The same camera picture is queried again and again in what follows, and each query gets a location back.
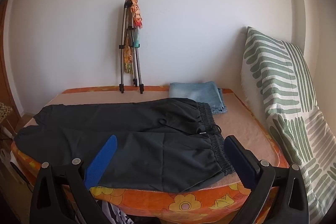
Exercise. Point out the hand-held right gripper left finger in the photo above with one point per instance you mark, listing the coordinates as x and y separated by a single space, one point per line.
101 161

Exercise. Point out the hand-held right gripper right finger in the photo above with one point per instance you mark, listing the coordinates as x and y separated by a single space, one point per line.
242 161

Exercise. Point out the black pants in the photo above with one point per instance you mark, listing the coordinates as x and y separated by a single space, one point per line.
144 140

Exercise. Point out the beige blanket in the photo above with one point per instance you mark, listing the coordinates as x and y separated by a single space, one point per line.
236 121

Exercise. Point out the black white striped cloth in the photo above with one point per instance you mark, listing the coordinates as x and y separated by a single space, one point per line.
115 213

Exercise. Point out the green grey patterned pillow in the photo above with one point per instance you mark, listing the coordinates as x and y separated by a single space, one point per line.
309 150

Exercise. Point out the orange floral mattress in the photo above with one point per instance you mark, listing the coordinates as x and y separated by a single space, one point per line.
183 204

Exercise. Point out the folded light blue jeans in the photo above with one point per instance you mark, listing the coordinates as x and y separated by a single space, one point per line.
194 94

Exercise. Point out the green striped white pillow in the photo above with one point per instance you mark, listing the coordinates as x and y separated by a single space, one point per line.
270 66

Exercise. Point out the white power adapter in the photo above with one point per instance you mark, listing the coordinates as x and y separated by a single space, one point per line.
5 131

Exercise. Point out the metal tripod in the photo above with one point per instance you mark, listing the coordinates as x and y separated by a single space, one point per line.
122 56

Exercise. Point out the leopard print cushion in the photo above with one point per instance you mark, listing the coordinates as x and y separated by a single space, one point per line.
5 111

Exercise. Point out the colourful rag doll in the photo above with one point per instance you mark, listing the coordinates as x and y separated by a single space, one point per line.
136 19

